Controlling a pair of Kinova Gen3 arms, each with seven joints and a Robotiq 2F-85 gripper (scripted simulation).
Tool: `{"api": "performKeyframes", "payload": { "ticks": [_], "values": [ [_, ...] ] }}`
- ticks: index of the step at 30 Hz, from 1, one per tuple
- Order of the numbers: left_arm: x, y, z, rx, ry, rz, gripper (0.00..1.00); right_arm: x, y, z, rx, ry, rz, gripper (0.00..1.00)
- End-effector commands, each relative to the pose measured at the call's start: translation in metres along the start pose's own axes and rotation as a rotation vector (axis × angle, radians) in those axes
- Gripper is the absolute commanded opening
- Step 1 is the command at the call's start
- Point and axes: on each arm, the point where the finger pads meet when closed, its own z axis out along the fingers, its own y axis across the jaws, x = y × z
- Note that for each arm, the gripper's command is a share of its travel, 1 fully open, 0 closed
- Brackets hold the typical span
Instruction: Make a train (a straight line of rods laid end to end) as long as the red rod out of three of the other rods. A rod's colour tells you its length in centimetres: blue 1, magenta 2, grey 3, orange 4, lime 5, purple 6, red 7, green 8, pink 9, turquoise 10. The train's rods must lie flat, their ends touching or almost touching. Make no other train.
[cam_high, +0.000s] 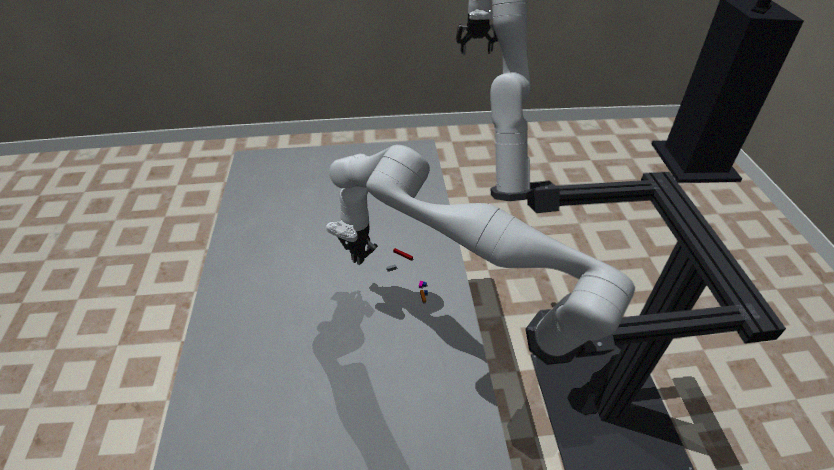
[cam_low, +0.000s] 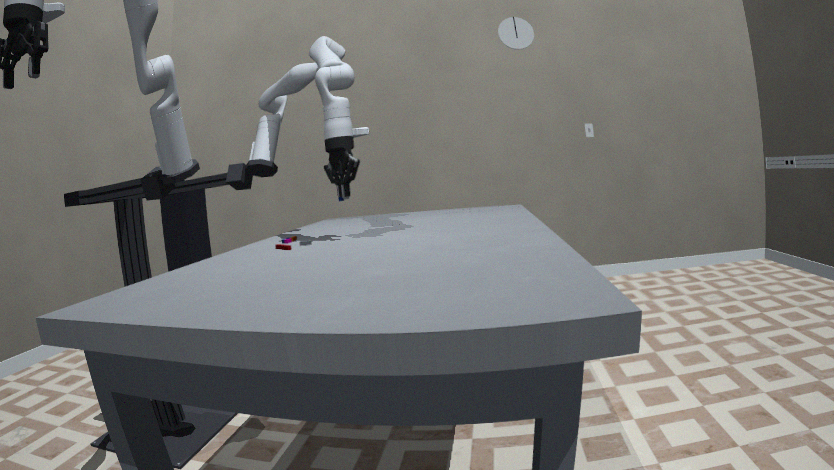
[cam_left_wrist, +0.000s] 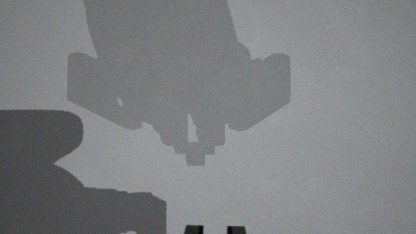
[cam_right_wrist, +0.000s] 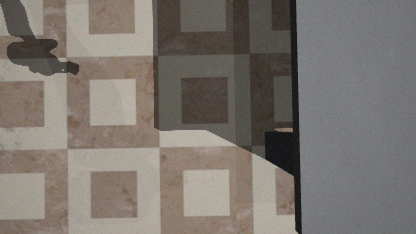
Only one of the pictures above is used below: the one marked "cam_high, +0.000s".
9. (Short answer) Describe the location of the red rod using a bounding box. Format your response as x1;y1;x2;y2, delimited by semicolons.
393;248;413;260

